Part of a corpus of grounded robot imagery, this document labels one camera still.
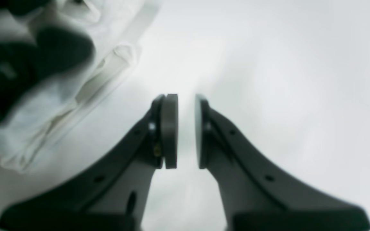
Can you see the white T-shirt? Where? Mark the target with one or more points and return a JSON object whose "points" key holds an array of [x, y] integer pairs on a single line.
{"points": [[51, 109]]}

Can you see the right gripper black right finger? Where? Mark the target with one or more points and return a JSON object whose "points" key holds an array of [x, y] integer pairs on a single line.
{"points": [[256, 194]]}

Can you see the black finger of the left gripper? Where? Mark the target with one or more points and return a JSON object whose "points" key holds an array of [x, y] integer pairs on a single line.
{"points": [[24, 65]]}

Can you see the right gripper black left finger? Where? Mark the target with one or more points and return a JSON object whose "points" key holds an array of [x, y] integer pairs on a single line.
{"points": [[111, 194]]}

